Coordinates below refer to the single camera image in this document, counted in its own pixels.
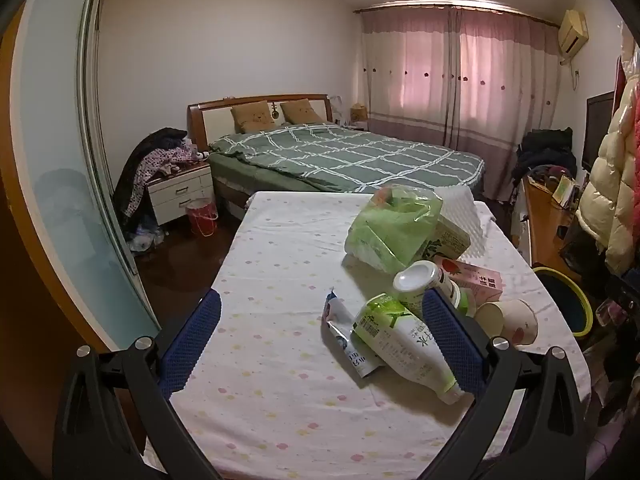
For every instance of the black mesh garment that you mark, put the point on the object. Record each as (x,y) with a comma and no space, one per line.
(585,250)

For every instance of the green plastic bag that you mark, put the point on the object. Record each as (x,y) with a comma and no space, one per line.
(390,230)

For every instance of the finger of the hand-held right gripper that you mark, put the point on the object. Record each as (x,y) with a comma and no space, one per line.
(625,290)

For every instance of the wall air conditioner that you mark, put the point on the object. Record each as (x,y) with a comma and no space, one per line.
(572,30)

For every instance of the red bucket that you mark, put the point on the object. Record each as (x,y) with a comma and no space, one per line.
(202,215)

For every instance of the green plaid duvet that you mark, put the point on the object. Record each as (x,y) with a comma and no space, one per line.
(350,155)

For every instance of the white nightstand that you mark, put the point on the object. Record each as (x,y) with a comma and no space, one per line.
(180,195)

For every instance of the sliding wardrobe door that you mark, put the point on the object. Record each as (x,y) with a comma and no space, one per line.
(60,185)

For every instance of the curtain rod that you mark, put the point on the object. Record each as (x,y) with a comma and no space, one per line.
(365,9)

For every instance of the green label white bottle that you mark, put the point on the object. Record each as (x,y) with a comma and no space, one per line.
(400,345)

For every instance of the yellow blue trash bin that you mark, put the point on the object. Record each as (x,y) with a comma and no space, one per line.
(575,300)

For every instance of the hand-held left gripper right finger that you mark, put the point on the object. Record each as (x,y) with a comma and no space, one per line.
(450,340)

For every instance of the paper cup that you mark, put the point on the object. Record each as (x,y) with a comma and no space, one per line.
(510,320)

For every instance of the brown bear pillow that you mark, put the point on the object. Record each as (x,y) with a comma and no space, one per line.
(252,116)
(301,111)

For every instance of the white capped plastic bottle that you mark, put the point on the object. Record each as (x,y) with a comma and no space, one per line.
(415,280)

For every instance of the pink strawberry box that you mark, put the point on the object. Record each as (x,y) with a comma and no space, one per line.
(475,280)

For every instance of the pink white curtain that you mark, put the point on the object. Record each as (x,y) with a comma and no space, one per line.
(405,75)
(505,90)

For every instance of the cream puffer jacket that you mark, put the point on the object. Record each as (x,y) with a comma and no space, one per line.
(612,185)

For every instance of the pile of dark clothes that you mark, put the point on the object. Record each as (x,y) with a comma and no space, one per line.
(545,152)

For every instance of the green white card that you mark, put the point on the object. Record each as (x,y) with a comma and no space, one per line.
(564,191)

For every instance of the white blue squeeze tube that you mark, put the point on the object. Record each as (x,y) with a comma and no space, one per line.
(340,320)

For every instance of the clear plastic bag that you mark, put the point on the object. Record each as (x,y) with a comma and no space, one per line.
(145,237)

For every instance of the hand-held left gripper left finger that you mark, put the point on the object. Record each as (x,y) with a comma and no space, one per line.
(192,335)

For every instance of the wooden bed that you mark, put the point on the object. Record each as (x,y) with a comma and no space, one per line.
(220,112)

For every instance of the brown tissue box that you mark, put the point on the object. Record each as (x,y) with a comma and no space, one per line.
(358,113)

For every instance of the wooden cabinet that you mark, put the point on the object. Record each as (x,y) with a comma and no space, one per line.
(545,230)

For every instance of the black television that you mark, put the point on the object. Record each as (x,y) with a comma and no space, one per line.
(597,130)

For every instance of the white foam pad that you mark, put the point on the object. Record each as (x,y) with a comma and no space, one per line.
(475,220)

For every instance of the table with dotted white cloth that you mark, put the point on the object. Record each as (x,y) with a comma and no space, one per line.
(275,285)

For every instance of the green cream carton box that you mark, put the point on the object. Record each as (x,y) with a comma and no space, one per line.
(450,240)

